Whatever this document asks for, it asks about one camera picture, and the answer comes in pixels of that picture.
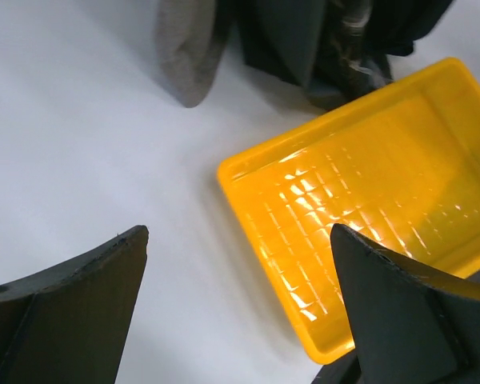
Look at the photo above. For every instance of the grey sweat shorts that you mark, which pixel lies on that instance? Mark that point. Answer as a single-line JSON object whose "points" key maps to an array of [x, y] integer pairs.
{"points": [[190, 38]]}

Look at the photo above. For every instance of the leaf patterned shorts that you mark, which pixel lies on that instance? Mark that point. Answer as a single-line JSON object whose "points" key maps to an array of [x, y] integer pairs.
{"points": [[343, 59]]}

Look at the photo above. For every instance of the dark teal shorts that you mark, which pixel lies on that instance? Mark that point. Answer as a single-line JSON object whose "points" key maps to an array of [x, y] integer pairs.
{"points": [[281, 38]]}

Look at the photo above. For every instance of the navy blue shorts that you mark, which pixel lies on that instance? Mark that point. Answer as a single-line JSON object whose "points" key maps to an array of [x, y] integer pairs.
{"points": [[395, 25]]}

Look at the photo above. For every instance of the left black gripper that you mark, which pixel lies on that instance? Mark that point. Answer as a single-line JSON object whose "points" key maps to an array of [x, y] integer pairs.
{"points": [[410, 322]]}

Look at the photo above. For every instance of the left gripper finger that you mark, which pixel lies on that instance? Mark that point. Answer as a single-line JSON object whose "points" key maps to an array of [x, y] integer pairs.
{"points": [[69, 323]]}

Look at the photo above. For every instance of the yellow plastic tray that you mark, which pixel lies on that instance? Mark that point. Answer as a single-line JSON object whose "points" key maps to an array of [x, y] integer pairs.
{"points": [[400, 166]]}

